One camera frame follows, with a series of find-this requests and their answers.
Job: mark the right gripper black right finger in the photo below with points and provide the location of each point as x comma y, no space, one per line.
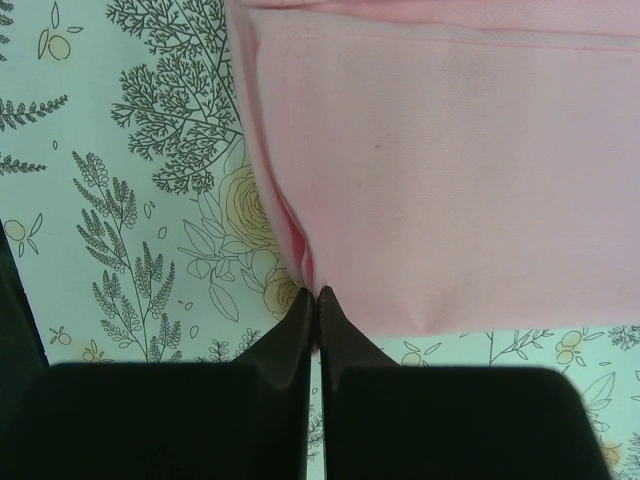
383,420

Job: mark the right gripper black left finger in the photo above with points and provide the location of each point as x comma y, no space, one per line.
242,419

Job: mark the floral table mat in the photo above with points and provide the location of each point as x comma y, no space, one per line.
133,229

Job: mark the pink t shirt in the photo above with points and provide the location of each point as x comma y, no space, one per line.
448,165

